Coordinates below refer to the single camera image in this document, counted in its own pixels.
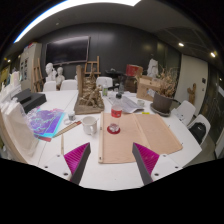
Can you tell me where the white ceramic mug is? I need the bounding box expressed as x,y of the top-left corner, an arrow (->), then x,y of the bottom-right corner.
80,115 -> 99,136

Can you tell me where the white plaster bust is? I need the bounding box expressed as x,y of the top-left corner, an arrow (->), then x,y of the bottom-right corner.
44,62 -> 58,83
54,66 -> 66,89

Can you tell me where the beige canvas sheet with battens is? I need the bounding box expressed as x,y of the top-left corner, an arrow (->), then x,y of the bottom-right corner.
98,111 -> 184,164

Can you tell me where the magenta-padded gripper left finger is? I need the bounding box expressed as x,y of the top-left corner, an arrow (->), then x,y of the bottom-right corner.
41,142 -> 92,185

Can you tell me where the ceiling light strip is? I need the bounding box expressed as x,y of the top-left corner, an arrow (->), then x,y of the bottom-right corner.
13,0 -> 143,44

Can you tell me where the colourful purple painting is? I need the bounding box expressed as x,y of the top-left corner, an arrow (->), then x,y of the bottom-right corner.
27,107 -> 66,141

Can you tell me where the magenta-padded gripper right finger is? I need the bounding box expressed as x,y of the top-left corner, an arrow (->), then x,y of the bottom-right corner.
131,142 -> 183,186

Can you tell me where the white plastic-wrapped canvas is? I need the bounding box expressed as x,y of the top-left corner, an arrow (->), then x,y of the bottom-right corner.
0,98 -> 39,164

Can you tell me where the white cabinet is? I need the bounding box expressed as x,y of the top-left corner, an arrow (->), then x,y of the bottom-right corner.
19,42 -> 43,93

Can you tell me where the silver-lidded paint jar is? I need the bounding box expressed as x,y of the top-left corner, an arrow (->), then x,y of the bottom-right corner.
67,110 -> 77,122

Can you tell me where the wooden easel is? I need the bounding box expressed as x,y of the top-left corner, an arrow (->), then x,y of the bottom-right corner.
84,55 -> 102,78
32,58 -> 44,93

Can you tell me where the brown cardboard box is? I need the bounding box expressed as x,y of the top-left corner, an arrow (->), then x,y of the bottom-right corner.
136,75 -> 161,102

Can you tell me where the wooden stick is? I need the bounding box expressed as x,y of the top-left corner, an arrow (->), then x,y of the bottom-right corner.
53,120 -> 83,138

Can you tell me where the black flat box stack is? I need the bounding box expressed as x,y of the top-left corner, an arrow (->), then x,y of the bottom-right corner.
12,88 -> 48,114

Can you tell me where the clear red-labelled drink bottle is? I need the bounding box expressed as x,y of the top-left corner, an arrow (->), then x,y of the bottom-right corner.
109,93 -> 124,134

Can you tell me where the black wall screen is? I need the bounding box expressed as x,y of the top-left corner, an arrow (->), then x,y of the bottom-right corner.
44,35 -> 91,66

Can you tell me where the flat round red coaster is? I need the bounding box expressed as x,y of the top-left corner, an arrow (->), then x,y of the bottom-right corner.
106,124 -> 122,135

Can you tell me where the grey printed newspaper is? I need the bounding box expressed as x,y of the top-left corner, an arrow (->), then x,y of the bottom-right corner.
107,94 -> 145,114

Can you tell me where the red box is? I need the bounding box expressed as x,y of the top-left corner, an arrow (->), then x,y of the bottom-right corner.
125,64 -> 144,78

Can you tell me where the white chair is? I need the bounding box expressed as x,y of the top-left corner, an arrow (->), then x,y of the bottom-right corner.
42,80 -> 58,93
186,113 -> 212,146
173,100 -> 197,127
59,79 -> 78,91
95,76 -> 114,89

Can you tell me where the black backpack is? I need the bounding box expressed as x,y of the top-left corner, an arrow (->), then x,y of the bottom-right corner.
188,122 -> 207,145

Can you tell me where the brown wooden sculpture model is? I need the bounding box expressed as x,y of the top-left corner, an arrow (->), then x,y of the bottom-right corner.
73,64 -> 105,115

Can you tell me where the potted dry plant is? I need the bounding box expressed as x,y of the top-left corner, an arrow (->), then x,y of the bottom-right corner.
149,66 -> 181,117

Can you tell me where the wooden figure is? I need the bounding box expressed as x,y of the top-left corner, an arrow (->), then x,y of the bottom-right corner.
187,83 -> 197,105

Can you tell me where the white plaster statue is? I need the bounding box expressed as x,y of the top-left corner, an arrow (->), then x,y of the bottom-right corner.
146,58 -> 159,79

